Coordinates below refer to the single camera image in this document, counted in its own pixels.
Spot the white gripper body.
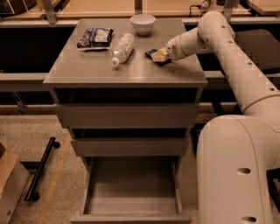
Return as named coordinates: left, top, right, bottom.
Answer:
left=165, top=36, right=186, bottom=60

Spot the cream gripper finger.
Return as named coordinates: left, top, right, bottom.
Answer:
left=151, top=48, right=169, bottom=62

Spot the dark blue rxbar wrapper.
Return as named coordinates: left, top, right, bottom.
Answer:
left=145, top=49, right=172, bottom=67

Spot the grey drawer cabinet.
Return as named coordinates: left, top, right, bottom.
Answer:
left=43, top=17, right=208, bottom=170

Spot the top grey drawer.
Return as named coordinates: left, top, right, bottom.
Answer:
left=55, top=103, right=199, bottom=129

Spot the middle grey drawer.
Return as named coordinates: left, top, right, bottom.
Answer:
left=71, top=138, right=188, bottom=157

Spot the open bottom grey drawer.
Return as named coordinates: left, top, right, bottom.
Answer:
left=70, top=157, right=192, bottom=224

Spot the white ceramic bowl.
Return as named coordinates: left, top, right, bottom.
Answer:
left=130, top=14, right=156, bottom=35

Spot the clear plastic water bottle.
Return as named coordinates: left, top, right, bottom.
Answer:
left=111, top=33, right=135, bottom=67

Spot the blue white snack bag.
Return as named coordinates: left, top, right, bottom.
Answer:
left=76, top=27, right=114, bottom=50

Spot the black office chair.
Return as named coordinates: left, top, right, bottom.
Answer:
left=200, top=29, right=280, bottom=211

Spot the cardboard box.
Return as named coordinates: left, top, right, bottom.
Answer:
left=0, top=143, right=29, bottom=224

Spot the black wheeled bar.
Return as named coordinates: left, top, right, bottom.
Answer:
left=22, top=136, right=60, bottom=202

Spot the black cable with plug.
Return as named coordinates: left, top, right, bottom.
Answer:
left=189, top=0, right=212, bottom=18

